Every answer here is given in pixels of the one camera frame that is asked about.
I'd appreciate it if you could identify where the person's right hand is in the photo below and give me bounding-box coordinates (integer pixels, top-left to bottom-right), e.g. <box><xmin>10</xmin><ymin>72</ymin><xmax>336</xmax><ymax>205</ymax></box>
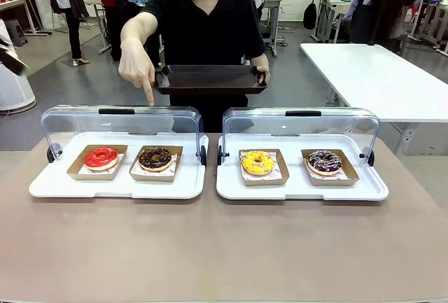
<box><xmin>118</xmin><ymin>36</ymin><xmax>157</xmax><ymax>107</ymax></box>

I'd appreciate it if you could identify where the person's left hand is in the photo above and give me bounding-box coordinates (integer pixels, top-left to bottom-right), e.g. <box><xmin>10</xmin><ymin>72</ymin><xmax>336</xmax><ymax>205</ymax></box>
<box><xmin>256</xmin><ymin>66</ymin><xmax>272</xmax><ymax>85</ymax></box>

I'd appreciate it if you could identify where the dark brown serving tray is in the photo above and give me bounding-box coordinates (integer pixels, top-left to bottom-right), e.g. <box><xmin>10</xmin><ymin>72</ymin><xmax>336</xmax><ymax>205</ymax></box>
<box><xmin>153</xmin><ymin>64</ymin><xmax>269</xmax><ymax>97</ymax></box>

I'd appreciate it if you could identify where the yellow sprinkled donut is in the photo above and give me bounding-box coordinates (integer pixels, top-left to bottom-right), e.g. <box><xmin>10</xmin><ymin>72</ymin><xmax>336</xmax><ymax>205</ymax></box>
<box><xmin>241</xmin><ymin>150</ymin><xmax>276</xmax><ymax>177</ymax></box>

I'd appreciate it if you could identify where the chocolate sprinkled donut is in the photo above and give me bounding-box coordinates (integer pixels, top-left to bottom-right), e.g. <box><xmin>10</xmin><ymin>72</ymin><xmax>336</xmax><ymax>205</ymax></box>
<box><xmin>138</xmin><ymin>146</ymin><xmax>173</xmax><ymax>172</ymax></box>

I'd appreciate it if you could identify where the brown cardboard donut tray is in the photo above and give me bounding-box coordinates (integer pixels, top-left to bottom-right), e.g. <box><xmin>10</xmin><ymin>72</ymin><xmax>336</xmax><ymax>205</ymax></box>
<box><xmin>66</xmin><ymin>144</ymin><xmax>129</xmax><ymax>181</ymax></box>
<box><xmin>129</xmin><ymin>145</ymin><xmax>184</xmax><ymax>183</ymax></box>
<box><xmin>301</xmin><ymin>148</ymin><xmax>361</xmax><ymax>187</ymax></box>
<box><xmin>239</xmin><ymin>148</ymin><xmax>290</xmax><ymax>188</ymax></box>

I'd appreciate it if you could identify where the person's left forearm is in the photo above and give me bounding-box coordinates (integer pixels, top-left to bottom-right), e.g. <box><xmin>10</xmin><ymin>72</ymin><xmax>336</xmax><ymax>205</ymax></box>
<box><xmin>249</xmin><ymin>53</ymin><xmax>270</xmax><ymax>69</ymax></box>

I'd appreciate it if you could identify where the person's right forearm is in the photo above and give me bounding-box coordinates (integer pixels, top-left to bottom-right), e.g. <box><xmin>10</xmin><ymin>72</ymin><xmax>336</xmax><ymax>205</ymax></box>
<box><xmin>120</xmin><ymin>10</ymin><xmax>165</xmax><ymax>43</ymax></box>

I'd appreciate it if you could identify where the person's torso black shirt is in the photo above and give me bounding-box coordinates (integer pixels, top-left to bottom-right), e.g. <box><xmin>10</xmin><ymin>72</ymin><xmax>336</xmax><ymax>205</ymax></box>
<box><xmin>139</xmin><ymin>0</ymin><xmax>267</xmax><ymax>133</ymax></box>

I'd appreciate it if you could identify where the red glazed donut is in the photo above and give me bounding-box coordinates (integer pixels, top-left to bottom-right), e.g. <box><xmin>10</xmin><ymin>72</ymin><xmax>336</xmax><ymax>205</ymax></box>
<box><xmin>83</xmin><ymin>146</ymin><xmax>120</xmax><ymax>172</ymax></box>

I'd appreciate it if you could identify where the purple drizzled donut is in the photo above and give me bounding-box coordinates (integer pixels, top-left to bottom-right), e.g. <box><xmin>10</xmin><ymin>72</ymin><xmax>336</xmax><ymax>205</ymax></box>
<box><xmin>306</xmin><ymin>149</ymin><xmax>343</xmax><ymax>177</ymax></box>

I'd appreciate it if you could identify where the grey background desk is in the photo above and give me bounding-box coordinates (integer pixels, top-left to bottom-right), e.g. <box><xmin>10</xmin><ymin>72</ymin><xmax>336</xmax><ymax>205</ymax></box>
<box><xmin>85</xmin><ymin>0</ymin><xmax>113</xmax><ymax>55</ymax></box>

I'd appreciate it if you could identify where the clear hinged display lid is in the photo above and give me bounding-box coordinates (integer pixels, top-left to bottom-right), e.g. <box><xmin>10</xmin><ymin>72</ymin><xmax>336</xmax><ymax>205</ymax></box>
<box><xmin>217</xmin><ymin>106</ymin><xmax>381</xmax><ymax>167</ymax></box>
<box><xmin>40</xmin><ymin>104</ymin><xmax>208</xmax><ymax>164</ymax></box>

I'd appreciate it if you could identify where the black backpack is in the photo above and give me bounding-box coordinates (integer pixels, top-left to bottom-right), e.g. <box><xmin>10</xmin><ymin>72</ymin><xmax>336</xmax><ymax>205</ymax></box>
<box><xmin>302</xmin><ymin>0</ymin><xmax>318</xmax><ymax>31</ymax></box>

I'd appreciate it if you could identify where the white paper liner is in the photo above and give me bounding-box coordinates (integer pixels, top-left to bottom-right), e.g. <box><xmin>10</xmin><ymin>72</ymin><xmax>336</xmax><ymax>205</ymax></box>
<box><xmin>134</xmin><ymin>153</ymin><xmax>179</xmax><ymax>178</ymax></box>
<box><xmin>307</xmin><ymin>155</ymin><xmax>349</xmax><ymax>181</ymax></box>
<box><xmin>243</xmin><ymin>154</ymin><xmax>284</xmax><ymax>181</ymax></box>
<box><xmin>77</xmin><ymin>153</ymin><xmax>125</xmax><ymax>176</ymax></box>

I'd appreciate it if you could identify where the large white table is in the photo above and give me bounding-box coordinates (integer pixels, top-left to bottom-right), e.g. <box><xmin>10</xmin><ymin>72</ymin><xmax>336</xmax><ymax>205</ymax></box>
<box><xmin>300</xmin><ymin>43</ymin><xmax>448</xmax><ymax>155</ymax></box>

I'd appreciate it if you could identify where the white display case base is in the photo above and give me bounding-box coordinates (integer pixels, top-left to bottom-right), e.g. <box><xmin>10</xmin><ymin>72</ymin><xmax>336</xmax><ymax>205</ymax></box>
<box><xmin>216</xmin><ymin>133</ymin><xmax>390</xmax><ymax>202</ymax></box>
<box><xmin>28</xmin><ymin>131</ymin><xmax>210</xmax><ymax>200</ymax></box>

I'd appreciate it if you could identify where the white cylindrical air purifier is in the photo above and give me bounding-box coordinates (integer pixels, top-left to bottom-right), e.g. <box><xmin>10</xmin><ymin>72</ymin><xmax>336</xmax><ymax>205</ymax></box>
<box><xmin>0</xmin><ymin>19</ymin><xmax>38</xmax><ymax>112</ymax></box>

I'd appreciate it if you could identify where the grey stool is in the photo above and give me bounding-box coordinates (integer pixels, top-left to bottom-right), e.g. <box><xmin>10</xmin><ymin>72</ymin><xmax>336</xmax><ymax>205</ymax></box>
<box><xmin>3</xmin><ymin>19</ymin><xmax>29</xmax><ymax>47</ymax></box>

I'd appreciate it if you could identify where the bystander dark long coat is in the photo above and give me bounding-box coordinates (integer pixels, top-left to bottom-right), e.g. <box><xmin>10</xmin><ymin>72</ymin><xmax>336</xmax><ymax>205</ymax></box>
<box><xmin>349</xmin><ymin>0</ymin><xmax>428</xmax><ymax>53</ymax></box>

